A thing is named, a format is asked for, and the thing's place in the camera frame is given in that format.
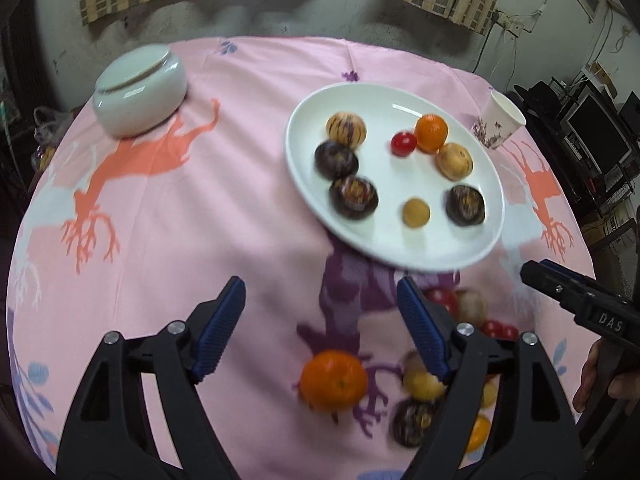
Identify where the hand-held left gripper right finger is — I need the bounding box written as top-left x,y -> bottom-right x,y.
396,276 -> 583,480

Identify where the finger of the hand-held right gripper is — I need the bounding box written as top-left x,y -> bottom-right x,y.
520,261 -> 578,313
542,259 -> 608,295

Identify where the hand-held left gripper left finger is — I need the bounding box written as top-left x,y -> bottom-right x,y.
59,276 -> 247,480

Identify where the dark red tomato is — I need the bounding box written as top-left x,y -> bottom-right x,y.
425,287 -> 460,318

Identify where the tan round fruit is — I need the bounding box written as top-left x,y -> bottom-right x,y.
454,290 -> 488,328
402,352 -> 446,403

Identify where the white oval plate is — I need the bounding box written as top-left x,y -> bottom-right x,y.
285,82 -> 505,273

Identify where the small mandarin orange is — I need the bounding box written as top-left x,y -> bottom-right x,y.
299,350 -> 369,413

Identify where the orange tomato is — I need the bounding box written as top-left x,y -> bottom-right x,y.
465,414 -> 492,455

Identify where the small tan oval fruit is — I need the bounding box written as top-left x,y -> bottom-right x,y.
435,142 -> 473,181

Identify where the large dark water chestnut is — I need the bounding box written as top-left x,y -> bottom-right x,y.
328,175 -> 379,220

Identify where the large mandarin orange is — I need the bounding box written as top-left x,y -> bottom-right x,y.
415,114 -> 449,154

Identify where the striped yellow pepino melon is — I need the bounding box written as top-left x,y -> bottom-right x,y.
326,111 -> 368,150

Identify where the person's right hand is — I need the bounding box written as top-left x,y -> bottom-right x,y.
572,337 -> 640,416

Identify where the black computer desk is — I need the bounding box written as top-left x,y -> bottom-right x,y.
515,75 -> 640,221

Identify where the computer monitor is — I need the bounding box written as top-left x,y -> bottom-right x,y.
560,90 -> 633,176

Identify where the printed paper cup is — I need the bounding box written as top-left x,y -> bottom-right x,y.
471,91 -> 527,150

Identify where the pink printed tablecloth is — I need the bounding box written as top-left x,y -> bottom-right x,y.
5,35 -> 598,480

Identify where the small cardboard box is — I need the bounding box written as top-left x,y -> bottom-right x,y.
587,62 -> 618,96

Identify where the white ceramic lidded jar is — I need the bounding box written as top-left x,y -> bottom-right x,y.
93,45 -> 188,138

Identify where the plastic bag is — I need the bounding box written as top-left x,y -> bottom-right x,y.
30,105 -> 76,171

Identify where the dark wooden cabinet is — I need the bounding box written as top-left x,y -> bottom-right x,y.
0,10 -> 51,111

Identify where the wall power socket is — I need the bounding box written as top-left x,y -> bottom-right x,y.
492,10 -> 538,38

